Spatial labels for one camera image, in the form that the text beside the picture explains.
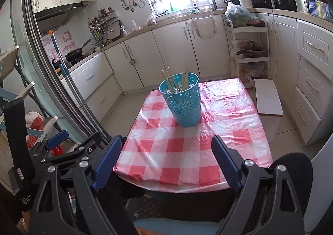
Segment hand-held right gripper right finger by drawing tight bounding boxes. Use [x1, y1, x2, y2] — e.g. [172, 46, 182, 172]
[211, 135, 305, 235]

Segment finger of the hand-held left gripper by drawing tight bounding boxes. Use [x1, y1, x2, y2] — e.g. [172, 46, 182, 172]
[29, 130, 69, 159]
[40, 131, 105, 164]

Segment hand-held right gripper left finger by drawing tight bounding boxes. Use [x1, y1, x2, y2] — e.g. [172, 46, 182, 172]
[29, 135, 138, 235]

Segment blue perforated plastic basket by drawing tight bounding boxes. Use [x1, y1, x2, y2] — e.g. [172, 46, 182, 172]
[159, 73, 202, 127]

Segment bundle of wooden chopsticks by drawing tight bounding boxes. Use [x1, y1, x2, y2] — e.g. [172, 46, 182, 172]
[160, 67, 188, 94]

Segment red patterned slipper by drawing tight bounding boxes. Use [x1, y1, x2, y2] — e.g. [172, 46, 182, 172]
[25, 135, 40, 150]

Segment red white fluffy slipper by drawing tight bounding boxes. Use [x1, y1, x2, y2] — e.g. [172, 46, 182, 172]
[25, 111, 44, 130]

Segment red white checked tablecloth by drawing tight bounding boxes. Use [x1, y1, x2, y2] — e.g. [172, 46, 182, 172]
[112, 78, 273, 186]

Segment patterned floor mat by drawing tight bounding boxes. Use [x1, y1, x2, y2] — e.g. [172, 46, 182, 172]
[134, 197, 162, 221]

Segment beige blue shoe rack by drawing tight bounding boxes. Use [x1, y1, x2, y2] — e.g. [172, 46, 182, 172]
[0, 45, 59, 147]

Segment white step stool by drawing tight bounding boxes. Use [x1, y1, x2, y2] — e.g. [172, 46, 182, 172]
[253, 78, 284, 142]

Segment blue seat cushion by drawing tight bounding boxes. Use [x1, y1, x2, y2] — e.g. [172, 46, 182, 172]
[133, 218, 223, 231]

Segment black wok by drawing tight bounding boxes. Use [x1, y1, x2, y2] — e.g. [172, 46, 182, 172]
[65, 39, 91, 62]

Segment dark lidded pan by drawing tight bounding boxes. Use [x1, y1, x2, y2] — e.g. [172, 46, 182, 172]
[235, 42, 268, 58]

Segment range hood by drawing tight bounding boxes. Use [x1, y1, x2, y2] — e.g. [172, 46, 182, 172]
[34, 2, 89, 34]

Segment cream kitchen drawer cabinets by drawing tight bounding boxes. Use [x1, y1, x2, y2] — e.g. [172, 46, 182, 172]
[267, 12, 333, 147]

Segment white trolley rack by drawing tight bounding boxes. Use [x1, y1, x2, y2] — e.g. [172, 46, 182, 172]
[225, 19, 271, 87]

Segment white hanging plastic bag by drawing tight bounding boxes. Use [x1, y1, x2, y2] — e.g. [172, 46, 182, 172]
[188, 16, 216, 38]

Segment bag of green vegetables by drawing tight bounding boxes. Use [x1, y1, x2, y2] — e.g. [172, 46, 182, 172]
[225, 2, 259, 28]

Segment black cooking pot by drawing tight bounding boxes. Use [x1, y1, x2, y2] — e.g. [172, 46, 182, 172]
[273, 0, 297, 11]

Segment blue yellow carton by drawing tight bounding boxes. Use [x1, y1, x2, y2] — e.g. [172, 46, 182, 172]
[308, 1, 326, 17]

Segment grey sliding door frame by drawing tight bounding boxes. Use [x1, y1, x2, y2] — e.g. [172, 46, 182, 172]
[22, 0, 115, 147]

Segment pink wall stickers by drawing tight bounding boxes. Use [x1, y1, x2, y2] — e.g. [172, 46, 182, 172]
[42, 30, 76, 61]

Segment wall utensil rack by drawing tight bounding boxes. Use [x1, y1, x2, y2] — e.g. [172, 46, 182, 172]
[87, 8, 123, 45]

